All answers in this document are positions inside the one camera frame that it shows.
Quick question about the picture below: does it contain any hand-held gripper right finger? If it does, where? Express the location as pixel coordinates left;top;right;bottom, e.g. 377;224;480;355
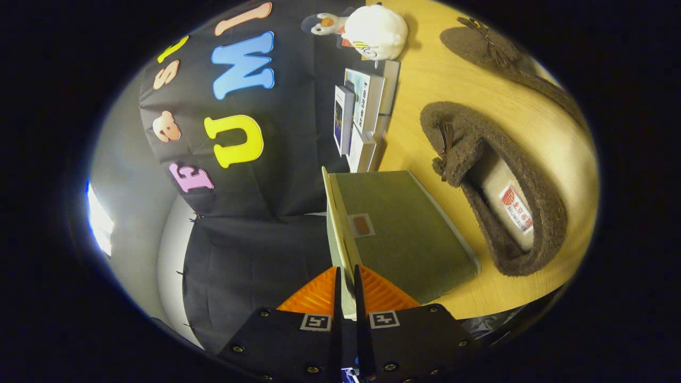
354;264;479;383

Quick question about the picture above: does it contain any teal cover book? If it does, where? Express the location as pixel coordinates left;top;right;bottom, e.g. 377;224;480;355
345;68;385;134

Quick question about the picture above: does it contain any white book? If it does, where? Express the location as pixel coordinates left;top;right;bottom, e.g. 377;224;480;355
347;125;378;173

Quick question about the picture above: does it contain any white round plush toy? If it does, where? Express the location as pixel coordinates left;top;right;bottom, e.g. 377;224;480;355
340;4;409;61

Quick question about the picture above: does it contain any penguin plush toy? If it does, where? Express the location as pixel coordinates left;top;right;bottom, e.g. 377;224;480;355
301;5;354;48

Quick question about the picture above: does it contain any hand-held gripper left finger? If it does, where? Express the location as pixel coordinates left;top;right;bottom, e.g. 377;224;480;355
218;266;344;383

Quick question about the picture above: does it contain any blue cover book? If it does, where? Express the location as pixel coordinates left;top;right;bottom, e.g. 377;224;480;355
334;85;355;156

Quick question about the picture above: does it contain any brown fuzzy shoe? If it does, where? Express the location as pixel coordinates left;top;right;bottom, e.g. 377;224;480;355
420;101;569;277
440;16;588;128

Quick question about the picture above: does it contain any green fabric storage box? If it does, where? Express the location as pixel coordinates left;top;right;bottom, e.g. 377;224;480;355
322;166;482;320

